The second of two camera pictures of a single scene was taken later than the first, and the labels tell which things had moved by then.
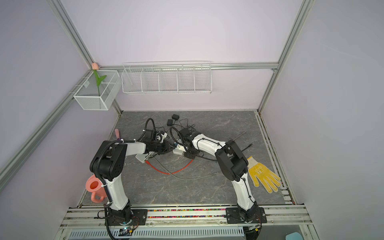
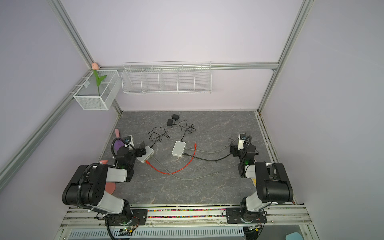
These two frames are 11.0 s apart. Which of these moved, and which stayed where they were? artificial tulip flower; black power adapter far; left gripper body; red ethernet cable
Moved: left gripper body
Stayed: red ethernet cable; artificial tulip flower; black power adapter far
